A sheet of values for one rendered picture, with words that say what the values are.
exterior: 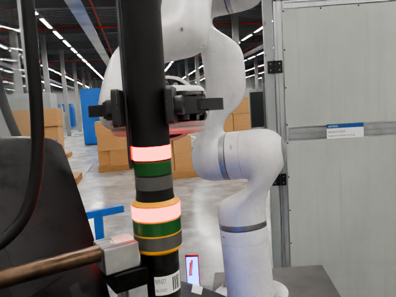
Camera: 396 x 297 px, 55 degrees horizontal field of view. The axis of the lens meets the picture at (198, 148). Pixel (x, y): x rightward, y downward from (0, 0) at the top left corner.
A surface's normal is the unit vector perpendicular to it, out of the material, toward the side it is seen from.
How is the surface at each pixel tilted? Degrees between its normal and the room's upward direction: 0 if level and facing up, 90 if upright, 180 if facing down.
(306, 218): 90
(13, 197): 46
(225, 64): 92
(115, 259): 90
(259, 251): 85
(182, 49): 143
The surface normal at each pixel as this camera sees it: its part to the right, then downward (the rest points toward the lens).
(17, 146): 0.47, -0.73
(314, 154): -0.04, 0.12
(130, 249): 0.54, 0.07
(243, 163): -0.26, 0.37
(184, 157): 0.18, 0.10
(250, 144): -0.30, -0.36
